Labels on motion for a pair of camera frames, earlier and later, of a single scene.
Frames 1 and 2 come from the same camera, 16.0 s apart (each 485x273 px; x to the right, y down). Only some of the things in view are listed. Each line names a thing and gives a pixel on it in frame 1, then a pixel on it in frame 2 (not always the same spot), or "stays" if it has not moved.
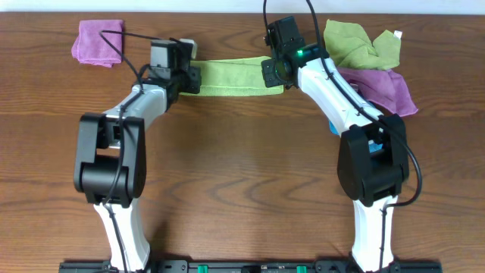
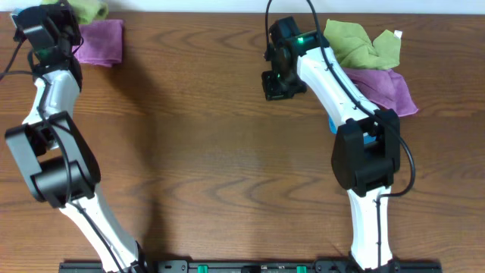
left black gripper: [193, 80] → [29, 21]
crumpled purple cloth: [386, 88] stays
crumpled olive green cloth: [350, 45] stays
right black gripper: [269, 73] stays
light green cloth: [236, 76] → [87, 11]
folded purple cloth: [89, 47] stays
